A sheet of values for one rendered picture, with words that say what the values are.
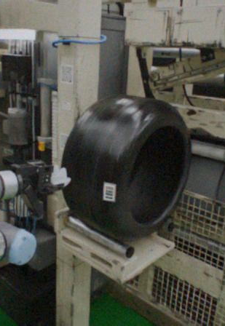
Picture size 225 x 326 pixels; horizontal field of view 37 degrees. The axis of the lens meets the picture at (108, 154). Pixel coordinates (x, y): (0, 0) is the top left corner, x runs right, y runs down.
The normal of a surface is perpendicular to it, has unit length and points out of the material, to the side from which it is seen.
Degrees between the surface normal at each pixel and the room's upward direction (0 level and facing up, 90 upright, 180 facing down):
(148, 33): 90
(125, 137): 60
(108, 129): 47
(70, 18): 90
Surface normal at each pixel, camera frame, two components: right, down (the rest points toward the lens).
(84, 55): 0.74, 0.22
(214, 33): -0.67, 0.18
